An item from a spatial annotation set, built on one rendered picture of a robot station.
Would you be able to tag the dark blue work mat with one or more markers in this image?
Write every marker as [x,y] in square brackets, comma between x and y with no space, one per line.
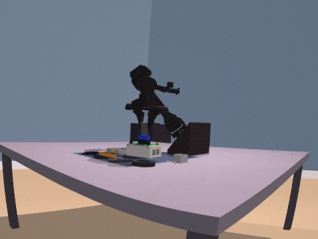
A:
[164,158]

